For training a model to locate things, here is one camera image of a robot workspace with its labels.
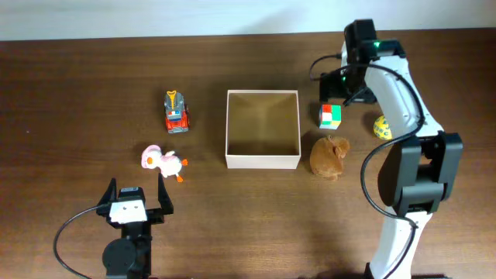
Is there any yellow ball with blue letters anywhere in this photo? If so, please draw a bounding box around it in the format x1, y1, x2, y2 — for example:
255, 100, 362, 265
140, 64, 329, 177
373, 115, 392, 140

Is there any red grey toy fire truck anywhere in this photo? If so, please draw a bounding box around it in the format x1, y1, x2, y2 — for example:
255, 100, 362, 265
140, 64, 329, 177
164, 91, 190, 133

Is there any white pink duck toy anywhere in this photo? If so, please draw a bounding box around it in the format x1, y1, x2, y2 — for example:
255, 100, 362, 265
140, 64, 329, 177
141, 145, 189, 183

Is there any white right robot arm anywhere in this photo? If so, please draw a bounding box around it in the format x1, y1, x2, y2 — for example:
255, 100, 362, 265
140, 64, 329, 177
316, 19, 463, 279

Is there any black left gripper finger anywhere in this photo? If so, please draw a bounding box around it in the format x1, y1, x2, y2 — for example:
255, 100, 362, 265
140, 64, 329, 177
157, 173, 174, 215
98, 178, 117, 205

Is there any colourful two-by-two puzzle cube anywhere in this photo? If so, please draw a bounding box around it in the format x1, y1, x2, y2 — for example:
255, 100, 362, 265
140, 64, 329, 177
319, 104, 342, 129

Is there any brown plush toy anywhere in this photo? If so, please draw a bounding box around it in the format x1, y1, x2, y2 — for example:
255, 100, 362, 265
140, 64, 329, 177
309, 136, 351, 181

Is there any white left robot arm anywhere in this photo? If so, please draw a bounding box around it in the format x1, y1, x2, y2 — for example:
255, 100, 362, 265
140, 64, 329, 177
96, 174, 174, 279

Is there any pink open cardboard box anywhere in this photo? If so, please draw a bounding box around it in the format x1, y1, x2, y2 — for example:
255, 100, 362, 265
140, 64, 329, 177
225, 89, 301, 170

